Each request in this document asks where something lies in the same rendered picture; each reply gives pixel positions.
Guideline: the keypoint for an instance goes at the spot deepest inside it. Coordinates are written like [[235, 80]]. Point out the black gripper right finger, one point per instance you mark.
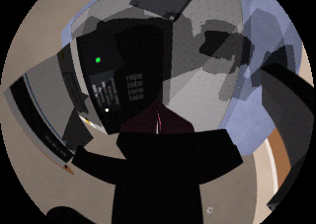
[[170, 122]]

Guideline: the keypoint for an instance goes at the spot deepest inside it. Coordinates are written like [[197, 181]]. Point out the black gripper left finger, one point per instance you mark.
[[145, 121]]

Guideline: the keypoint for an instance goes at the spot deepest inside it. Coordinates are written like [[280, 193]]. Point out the black and white benchtop lab instrument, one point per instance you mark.
[[104, 67]]

